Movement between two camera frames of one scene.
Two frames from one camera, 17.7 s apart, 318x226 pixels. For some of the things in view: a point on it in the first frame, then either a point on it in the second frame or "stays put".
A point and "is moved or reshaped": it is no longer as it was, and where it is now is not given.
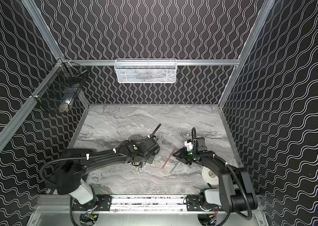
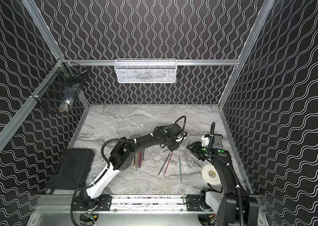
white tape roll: x=210 y=176 stays put
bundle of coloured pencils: x=139 y=165 stays put
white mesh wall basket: x=145 y=70 stays put
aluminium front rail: x=120 y=205 stays put
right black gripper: x=182 y=155 to x=197 y=145
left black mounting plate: x=103 y=203 stays put
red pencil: x=168 y=159 is moved or reshaped
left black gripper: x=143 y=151 to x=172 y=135
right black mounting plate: x=193 y=202 stays put
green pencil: x=170 y=172 to x=180 y=171
